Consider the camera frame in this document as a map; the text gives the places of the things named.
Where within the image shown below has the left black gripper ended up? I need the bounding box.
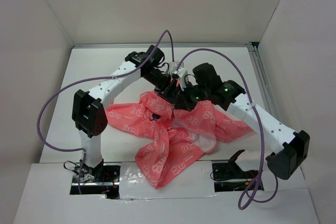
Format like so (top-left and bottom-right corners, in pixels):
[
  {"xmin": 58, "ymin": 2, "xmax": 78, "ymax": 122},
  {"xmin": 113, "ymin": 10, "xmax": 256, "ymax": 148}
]
[{"xmin": 143, "ymin": 68, "xmax": 178, "ymax": 105}]

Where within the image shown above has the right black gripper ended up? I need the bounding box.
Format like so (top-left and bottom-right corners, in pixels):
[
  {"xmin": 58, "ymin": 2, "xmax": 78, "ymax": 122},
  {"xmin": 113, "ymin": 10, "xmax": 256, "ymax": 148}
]
[{"xmin": 174, "ymin": 79, "xmax": 210, "ymax": 111}]

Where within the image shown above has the pink patterned jacket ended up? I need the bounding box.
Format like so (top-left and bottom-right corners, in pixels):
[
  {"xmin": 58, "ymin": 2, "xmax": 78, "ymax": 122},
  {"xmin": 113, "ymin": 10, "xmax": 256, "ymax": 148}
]
[{"xmin": 106, "ymin": 91, "xmax": 252, "ymax": 189}]

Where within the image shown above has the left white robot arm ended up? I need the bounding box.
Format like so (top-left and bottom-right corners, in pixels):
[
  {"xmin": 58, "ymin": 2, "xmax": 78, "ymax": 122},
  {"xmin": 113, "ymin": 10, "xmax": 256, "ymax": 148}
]
[{"xmin": 72, "ymin": 45, "xmax": 183, "ymax": 182}]

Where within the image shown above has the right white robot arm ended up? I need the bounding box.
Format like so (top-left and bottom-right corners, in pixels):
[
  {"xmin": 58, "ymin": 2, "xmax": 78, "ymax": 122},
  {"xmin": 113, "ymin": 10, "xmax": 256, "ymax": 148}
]
[{"xmin": 173, "ymin": 63, "xmax": 310, "ymax": 180}]

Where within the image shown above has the clear shiny tape patch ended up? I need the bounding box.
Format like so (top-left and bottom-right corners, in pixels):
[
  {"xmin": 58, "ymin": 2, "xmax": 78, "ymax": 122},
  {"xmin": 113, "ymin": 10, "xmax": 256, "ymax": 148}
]
[{"xmin": 119, "ymin": 163, "xmax": 218, "ymax": 200}]

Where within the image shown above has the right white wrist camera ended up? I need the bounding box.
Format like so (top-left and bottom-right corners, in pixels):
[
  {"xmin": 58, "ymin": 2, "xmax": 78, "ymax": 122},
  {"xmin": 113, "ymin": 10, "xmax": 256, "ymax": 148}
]
[{"xmin": 174, "ymin": 68, "xmax": 187, "ymax": 91}]

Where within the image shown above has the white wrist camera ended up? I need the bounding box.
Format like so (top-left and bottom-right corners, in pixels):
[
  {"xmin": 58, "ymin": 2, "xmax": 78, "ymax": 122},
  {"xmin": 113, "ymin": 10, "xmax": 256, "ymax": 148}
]
[
  {"xmin": 174, "ymin": 68, "xmax": 187, "ymax": 91},
  {"xmin": 166, "ymin": 61, "xmax": 184, "ymax": 74}
]

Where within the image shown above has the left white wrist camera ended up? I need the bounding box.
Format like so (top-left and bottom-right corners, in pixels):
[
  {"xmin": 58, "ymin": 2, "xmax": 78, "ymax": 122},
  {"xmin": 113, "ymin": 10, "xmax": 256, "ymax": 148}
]
[{"xmin": 166, "ymin": 61, "xmax": 184, "ymax": 74}]

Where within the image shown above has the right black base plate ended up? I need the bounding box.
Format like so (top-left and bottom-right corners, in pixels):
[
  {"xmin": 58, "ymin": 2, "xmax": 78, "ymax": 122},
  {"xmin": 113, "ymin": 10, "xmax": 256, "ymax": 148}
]
[{"xmin": 209, "ymin": 150, "xmax": 258, "ymax": 193}]

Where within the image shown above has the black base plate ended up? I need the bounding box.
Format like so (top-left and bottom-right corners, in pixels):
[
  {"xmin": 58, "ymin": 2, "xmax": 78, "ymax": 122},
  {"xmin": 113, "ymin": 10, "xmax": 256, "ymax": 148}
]
[
  {"xmin": 63, "ymin": 161, "xmax": 121, "ymax": 199},
  {"xmin": 209, "ymin": 150, "xmax": 258, "ymax": 193}
]

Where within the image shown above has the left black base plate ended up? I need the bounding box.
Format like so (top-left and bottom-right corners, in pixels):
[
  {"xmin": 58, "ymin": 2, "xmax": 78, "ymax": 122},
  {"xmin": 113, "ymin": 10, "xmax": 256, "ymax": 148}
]
[{"xmin": 63, "ymin": 161, "xmax": 121, "ymax": 199}]

